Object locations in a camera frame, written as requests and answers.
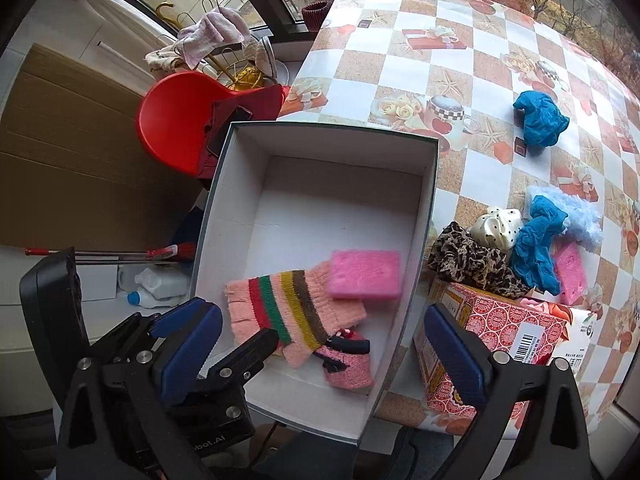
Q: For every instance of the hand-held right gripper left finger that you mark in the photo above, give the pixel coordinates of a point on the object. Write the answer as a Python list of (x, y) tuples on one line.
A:
[(187, 350)]

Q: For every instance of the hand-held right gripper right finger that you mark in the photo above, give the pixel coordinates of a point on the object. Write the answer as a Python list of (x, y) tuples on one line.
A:
[(455, 355)]

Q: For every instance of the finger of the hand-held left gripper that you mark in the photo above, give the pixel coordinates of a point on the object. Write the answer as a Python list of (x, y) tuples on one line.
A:
[(245, 352), (130, 330)]

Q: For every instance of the pink striped knit glove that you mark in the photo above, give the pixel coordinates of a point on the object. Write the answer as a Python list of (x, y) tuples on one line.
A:
[(295, 305)]

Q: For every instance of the leopard print scarf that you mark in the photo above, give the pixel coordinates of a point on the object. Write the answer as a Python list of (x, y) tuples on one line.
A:
[(465, 260)]

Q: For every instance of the black and pink sock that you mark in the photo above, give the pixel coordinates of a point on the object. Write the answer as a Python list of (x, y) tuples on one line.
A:
[(350, 370)]

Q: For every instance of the pink sponge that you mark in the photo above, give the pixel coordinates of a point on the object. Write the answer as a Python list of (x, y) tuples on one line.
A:
[(570, 275), (365, 275)]

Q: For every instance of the blue cloth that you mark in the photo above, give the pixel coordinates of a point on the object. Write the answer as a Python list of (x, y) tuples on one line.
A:
[(537, 255), (542, 120)]

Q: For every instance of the white polka dot cloth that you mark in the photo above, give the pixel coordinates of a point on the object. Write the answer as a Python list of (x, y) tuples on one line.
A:
[(500, 225)]

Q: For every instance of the grey cardboard box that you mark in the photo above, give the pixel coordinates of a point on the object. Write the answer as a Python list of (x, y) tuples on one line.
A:
[(310, 200)]

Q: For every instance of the light blue fluffy duster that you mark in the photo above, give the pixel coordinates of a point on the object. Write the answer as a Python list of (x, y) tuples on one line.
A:
[(580, 220)]

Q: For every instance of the red tissue box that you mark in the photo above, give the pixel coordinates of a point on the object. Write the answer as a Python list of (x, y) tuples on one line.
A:
[(500, 330)]

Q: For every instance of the white bottle blue cap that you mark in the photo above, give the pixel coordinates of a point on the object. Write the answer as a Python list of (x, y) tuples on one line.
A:
[(160, 285)]

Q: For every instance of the brown cardboard sheet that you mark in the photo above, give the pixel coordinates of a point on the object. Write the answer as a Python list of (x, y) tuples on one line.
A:
[(75, 160)]

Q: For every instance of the red plastic chair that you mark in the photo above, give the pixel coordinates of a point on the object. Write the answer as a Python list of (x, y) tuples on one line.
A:
[(175, 120)]

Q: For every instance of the black smartphone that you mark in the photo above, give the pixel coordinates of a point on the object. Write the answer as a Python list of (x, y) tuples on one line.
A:
[(225, 132)]

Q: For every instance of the dark red cloth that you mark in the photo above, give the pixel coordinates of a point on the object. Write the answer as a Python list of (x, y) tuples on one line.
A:
[(250, 105)]

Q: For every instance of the beige hanging cloth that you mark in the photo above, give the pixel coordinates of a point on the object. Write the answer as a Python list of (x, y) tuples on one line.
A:
[(162, 57)]

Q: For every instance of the checkered printed tablecloth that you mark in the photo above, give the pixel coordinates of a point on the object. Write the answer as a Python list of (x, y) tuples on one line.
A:
[(400, 75)]

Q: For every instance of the white tied curtain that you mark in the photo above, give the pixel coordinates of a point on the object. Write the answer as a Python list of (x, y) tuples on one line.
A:
[(115, 10)]

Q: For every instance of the pink hanging cloth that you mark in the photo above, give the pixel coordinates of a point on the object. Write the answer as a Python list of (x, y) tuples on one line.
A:
[(215, 30)]

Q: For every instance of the dark red flower pot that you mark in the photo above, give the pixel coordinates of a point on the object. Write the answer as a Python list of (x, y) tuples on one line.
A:
[(315, 15)]

